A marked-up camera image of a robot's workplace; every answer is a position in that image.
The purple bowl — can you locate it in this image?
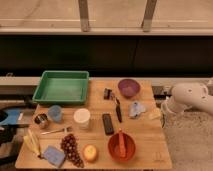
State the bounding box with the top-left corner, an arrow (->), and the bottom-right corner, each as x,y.
118,79 -> 140,98

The small metal cup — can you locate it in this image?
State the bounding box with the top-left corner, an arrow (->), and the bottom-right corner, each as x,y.
34,114 -> 49,129

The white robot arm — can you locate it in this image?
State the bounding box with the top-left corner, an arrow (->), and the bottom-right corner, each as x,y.
161,83 -> 213,116

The orange carrot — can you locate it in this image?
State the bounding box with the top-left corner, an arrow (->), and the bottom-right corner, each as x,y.
119,129 -> 126,158

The crumpled blue white cloth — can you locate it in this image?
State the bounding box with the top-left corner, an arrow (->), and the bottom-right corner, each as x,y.
129,101 -> 146,118

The blue plastic cup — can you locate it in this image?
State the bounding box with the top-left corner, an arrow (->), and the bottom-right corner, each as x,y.
48,105 -> 62,123

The yellow apple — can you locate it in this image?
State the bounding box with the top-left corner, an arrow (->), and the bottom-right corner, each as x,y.
83,144 -> 98,162

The green plastic tray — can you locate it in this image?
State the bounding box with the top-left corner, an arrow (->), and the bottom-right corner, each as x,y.
33,71 -> 89,105

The blue sponge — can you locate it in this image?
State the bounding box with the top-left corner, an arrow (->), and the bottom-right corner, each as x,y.
43,146 -> 65,167

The orange bowl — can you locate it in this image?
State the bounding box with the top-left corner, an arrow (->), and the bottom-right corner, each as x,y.
108,132 -> 136,162

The white paper cup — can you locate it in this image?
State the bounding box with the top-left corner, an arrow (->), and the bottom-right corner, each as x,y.
73,108 -> 91,129

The bunch of red grapes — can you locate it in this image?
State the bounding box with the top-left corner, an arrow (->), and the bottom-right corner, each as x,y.
60,134 -> 84,168

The black handled knife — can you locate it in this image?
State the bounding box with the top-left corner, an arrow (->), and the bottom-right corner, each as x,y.
115,98 -> 122,123

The blue black device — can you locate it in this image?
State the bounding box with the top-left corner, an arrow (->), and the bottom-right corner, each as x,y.
0,108 -> 34,127

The small black clip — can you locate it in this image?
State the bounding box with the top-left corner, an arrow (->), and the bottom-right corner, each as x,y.
104,88 -> 112,100

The yellow banana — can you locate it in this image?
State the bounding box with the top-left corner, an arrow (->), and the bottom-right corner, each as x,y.
24,130 -> 42,158

